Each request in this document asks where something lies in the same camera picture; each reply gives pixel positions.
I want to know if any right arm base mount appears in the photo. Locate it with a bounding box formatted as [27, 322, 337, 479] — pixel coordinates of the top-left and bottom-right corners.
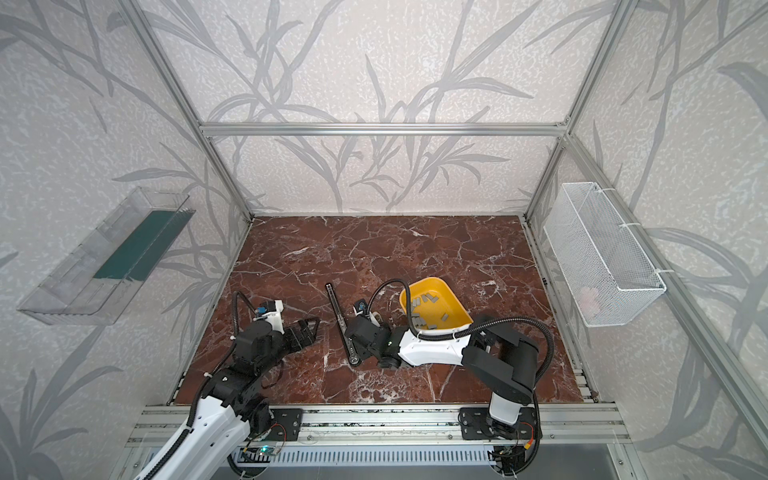
[458, 406, 542, 442]

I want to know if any clear plastic wall shelf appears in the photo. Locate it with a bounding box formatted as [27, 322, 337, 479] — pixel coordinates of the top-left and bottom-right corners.
[18, 187, 195, 326]

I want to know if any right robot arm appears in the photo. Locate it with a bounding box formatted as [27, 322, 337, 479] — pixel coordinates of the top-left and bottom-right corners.
[336, 277, 555, 429]

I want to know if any aluminium front rail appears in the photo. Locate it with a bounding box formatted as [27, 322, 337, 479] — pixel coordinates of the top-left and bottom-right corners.
[126, 403, 631, 448]

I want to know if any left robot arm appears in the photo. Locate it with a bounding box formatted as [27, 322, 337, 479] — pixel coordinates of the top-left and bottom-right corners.
[137, 291, 320, 479]

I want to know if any yellow plastic tray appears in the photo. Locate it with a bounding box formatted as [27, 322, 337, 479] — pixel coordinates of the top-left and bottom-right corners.
[399, 277, 473, 340]

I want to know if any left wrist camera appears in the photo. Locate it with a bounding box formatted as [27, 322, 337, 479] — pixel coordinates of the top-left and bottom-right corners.
[254, 300, 284, 333]

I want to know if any small green circuit board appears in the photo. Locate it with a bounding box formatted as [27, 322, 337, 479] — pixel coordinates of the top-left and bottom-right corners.
[243, 445, 283, 463]

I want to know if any grey slotted cable duct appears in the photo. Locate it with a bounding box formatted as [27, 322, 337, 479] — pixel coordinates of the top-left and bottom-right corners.
[232, 445, 493, 468]

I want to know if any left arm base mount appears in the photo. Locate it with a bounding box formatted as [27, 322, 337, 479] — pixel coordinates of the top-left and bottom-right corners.
[265, 408, 304, 442]

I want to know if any white wire mesh basket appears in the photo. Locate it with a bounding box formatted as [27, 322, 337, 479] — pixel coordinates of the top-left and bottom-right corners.
[544, 182, 667, 328]

